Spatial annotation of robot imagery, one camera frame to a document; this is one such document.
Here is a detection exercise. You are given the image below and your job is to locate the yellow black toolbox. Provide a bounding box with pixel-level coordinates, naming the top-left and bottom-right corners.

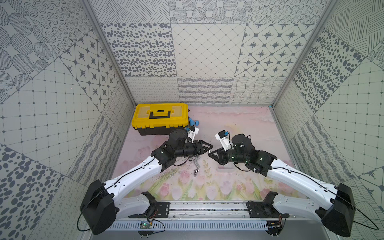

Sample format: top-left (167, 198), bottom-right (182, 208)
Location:
top-left (132, 103), bottom-right (189, 136)

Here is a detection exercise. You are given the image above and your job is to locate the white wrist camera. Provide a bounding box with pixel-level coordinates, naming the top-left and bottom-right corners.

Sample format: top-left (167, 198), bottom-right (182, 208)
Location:
top-left (215, 130), bottom-right (231, 152)
top-left (186, 126), bottom-right (199, 143)

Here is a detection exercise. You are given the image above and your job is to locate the long angled chrome socket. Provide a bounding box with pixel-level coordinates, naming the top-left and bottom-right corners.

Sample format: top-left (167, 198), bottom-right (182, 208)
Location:
top-left (193, 159), bottom-right (200, 170)

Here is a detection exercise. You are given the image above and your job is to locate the clear plastic storage box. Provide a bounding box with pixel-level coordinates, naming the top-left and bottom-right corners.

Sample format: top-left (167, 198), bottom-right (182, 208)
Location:
top-left (217, 163), bottom-right (237, 173)

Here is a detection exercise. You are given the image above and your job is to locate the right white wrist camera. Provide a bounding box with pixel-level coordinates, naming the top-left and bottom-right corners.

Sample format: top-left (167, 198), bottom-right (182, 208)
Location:
top-left (215, 130), bottom-right (231, 152)

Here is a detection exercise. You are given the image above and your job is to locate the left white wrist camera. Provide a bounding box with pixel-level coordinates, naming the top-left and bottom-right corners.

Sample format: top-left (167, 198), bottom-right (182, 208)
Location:
top-left (186, 126), bottom-right (199, 143)

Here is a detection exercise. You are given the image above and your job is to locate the blue yellow hand tool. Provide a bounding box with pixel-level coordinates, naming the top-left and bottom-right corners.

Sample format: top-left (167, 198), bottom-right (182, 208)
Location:
top-left (188, 118), bottom-right (199, 132)

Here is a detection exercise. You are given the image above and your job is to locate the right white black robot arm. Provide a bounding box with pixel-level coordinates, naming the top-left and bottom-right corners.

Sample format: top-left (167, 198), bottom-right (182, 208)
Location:
top-left (209, 131), bottom-right (359, 238)

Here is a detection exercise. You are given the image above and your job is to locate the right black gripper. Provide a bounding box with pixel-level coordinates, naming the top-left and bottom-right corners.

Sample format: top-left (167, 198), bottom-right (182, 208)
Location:
top-left (208, 146), bottom-right (248, 166)

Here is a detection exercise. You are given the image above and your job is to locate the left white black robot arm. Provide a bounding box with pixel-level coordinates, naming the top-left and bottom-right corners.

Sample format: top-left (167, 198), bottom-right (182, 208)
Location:
top-left (80, 130), bottom-right (213, 235)

